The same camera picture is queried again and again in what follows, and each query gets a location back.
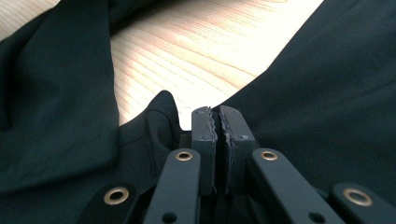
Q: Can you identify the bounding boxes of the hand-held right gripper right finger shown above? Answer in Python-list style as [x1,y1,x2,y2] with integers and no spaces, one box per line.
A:
[219,105,257,196]

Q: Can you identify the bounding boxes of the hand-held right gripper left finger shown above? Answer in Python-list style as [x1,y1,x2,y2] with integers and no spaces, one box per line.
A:
[191,105,218,196]

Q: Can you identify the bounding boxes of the black pants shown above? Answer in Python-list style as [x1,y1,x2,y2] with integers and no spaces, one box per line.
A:
[0,0,396,224]

